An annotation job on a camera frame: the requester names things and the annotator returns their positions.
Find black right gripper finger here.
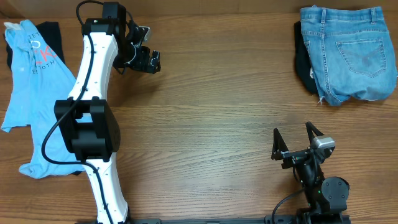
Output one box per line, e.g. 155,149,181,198
305,121,324,145
271,128,289,161

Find blue denim jeans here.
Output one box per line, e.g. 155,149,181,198
300,6,397,106

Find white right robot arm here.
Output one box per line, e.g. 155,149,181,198
264,122,351,224

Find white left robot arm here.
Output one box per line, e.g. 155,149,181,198
51,2,161,223

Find dark green folded garment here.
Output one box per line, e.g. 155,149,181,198
294,21,318,95

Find black garment under t-shirt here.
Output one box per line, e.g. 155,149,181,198
4,20,70,74

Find light blue printed t-shirt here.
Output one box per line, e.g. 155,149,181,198
1,19,86,180

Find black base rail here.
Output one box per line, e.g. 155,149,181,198
131,215,351,224

